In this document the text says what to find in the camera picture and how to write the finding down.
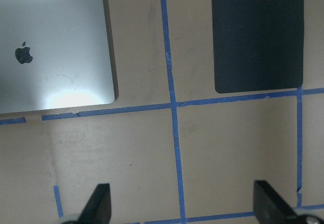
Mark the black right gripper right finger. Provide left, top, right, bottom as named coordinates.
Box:
left=253, top=180, right=301, bottom=224

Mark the silver laptop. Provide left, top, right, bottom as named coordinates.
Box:
left=1, top=0, right=115, bottom=114

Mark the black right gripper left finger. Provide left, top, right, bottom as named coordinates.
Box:
left=76, top=183, right=112, bottom=223

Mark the black mousepad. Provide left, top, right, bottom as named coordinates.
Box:
left=212, top=0, right=304, bottom=93

